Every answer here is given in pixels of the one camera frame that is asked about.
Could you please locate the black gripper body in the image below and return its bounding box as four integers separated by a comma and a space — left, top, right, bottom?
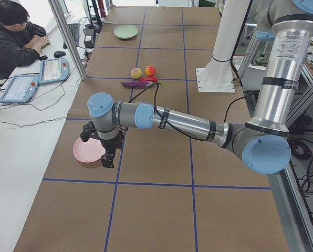
94, 131, 124, 155

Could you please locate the purple eggplant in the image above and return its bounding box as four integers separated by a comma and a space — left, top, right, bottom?
121, 81, 153, 89

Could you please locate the red pomegranate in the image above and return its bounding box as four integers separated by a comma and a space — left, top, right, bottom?
145, 65, 156, 76

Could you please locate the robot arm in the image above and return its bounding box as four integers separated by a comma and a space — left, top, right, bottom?
87, 1, 313, 174

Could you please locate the pink plate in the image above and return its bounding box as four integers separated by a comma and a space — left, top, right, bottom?
72, 138, 105, 163

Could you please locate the brown table mat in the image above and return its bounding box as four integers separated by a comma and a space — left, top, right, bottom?
15, 7, 289, 251

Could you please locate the green pink peach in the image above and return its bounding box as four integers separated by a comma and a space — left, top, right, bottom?
130, 68, 142, 80

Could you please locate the red chili pepper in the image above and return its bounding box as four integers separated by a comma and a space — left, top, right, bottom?
139, 76, 161, 83

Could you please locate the far blue teach pendant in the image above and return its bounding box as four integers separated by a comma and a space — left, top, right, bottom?
39, 57, 69, 85

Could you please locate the blue teach pendant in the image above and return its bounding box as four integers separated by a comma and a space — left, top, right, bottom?
0, 75, 39, 103
39, 57, 69, 85

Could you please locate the black computer mouse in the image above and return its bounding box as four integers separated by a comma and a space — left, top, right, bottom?
54, 51, 66, 58

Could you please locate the near blue teach pendant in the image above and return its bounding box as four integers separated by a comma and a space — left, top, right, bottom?
0, 75, 39, 103

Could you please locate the black power box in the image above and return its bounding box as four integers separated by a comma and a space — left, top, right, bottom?
84, 29, 96, 49

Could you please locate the green plate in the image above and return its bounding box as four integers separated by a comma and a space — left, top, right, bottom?
113, 25, 139, 40

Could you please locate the black keyboard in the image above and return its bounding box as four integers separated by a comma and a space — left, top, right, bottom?
68, 23, 80, 47

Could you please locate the seated person in black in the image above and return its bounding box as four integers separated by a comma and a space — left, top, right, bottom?
0, 1, 50, 79

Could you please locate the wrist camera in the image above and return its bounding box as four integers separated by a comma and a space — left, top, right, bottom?
80, 121, 95, 142

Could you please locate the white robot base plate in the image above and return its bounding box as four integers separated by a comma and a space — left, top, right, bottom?
196, 68, 235, 93

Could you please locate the aluminium frame post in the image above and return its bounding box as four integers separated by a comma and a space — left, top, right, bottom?
48, 0, 87, 80

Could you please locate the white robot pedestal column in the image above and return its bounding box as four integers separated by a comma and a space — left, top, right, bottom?
212, 0, 252, 63

